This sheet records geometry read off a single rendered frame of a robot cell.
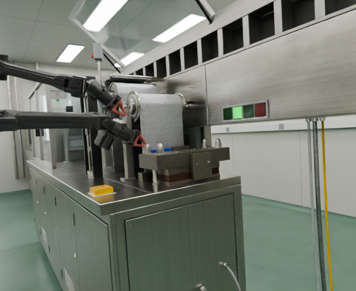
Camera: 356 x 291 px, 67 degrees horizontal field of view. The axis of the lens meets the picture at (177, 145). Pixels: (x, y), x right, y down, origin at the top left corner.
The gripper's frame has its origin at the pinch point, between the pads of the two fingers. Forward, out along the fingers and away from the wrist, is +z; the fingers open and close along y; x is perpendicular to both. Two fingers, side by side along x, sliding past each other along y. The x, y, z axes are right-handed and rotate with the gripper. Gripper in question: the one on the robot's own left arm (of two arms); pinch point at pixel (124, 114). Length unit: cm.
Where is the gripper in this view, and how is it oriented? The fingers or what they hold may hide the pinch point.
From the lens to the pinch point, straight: 125.4
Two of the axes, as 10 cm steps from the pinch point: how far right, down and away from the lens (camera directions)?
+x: 4.9, -8.1, 3.2
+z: 6.7, 5.8, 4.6
